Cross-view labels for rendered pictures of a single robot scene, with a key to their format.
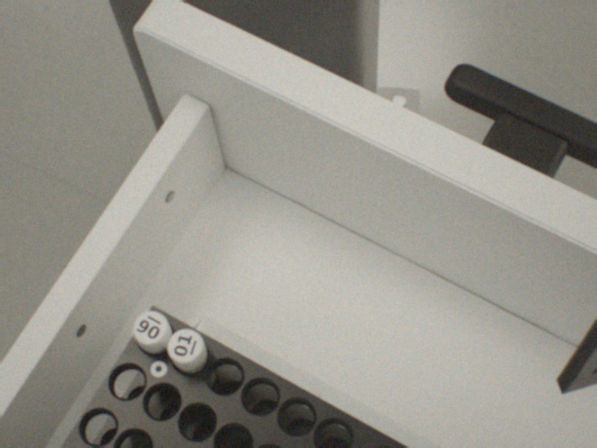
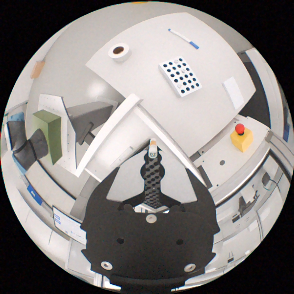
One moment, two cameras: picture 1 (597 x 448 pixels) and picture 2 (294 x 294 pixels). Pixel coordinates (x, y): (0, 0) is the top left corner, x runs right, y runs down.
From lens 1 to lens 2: 0.26 m
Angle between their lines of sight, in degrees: 37
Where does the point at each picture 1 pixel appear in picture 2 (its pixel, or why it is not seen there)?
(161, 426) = not seen: hidden behind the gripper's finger
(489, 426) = (127, 139)
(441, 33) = (91, 92)
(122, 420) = not seen: hidden behind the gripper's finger
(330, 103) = (83, 164)
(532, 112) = (83, 136)
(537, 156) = (89, 138)
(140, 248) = (101, 173)
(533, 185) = (92, 145)
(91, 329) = not seen: hidden behind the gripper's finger
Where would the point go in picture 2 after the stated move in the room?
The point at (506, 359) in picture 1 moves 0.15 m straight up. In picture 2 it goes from (119, 133) to (94, 167)
